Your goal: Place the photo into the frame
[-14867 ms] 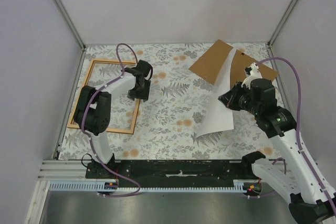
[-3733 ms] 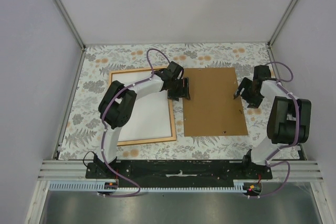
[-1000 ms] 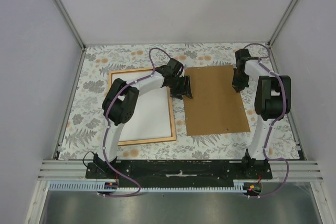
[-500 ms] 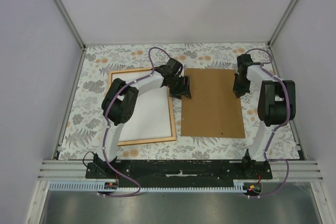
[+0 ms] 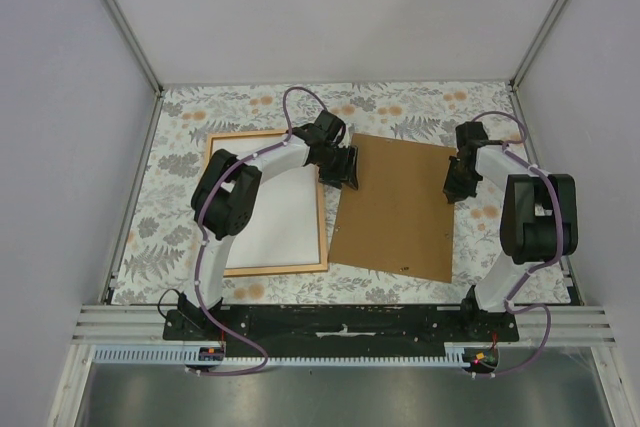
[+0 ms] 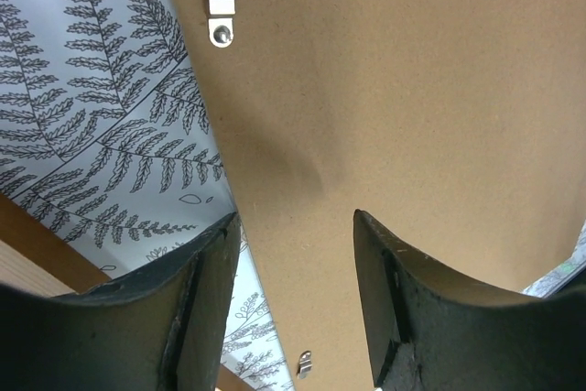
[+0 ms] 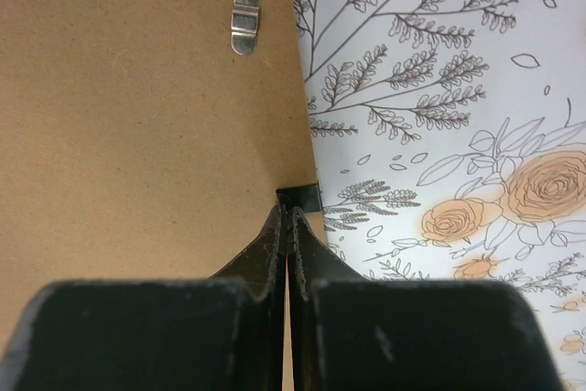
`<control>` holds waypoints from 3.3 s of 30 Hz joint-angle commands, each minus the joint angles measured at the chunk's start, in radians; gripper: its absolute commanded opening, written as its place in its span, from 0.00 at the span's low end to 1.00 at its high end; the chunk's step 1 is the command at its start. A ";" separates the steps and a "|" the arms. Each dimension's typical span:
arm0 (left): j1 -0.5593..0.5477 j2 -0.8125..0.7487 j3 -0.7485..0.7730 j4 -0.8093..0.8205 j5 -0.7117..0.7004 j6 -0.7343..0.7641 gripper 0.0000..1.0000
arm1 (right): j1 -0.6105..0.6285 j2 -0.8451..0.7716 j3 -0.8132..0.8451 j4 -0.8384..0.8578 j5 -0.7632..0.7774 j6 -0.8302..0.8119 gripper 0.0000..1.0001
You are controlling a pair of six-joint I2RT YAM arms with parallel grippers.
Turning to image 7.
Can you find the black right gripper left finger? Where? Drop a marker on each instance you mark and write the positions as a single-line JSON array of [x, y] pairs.
[[223, 332]]

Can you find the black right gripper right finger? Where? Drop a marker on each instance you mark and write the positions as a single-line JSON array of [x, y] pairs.
[[352, 333]]

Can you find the brown frame backing board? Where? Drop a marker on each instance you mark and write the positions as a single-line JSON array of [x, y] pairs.
[[135, 142]]

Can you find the black hanger tab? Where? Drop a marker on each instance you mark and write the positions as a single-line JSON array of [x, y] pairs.
[[305, 197]]

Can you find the floral patterned table mat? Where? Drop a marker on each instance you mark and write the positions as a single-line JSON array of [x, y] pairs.
[[449, 140]]

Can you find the metal turn clip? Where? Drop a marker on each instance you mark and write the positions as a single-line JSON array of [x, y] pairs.
[[245, 20]]

